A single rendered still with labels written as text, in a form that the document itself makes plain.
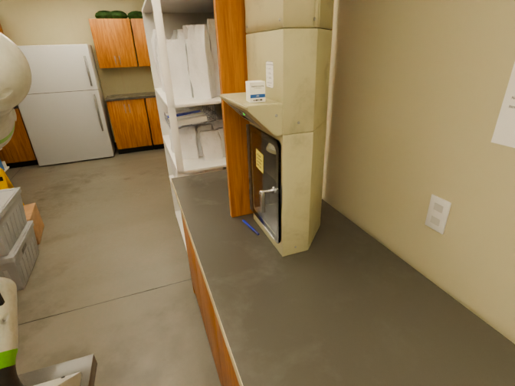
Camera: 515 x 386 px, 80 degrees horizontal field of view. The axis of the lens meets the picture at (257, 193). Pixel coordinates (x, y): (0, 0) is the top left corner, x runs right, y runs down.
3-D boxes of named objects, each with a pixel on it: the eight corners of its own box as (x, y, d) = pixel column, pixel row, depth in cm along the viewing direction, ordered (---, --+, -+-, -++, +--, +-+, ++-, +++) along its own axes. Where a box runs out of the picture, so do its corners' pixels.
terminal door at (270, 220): (253, 210, 142) (249, 122, 125) (280, 245, 116) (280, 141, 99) (251, 210, 142) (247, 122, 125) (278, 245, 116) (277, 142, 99)
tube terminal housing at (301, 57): (300, 207, 153) (306, 33, 120) (339, 242, 125) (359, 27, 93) (253, 218, 145) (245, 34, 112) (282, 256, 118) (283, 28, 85)
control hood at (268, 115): (248, 117, 125) (247, 91, 121) (283, 135, 98) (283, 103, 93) (221, 120, 122) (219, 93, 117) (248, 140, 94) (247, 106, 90)
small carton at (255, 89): (260, 99, 101) (260, 80, 99) (265, 101, 97) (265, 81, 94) (246, 100, 100) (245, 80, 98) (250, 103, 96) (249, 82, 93)
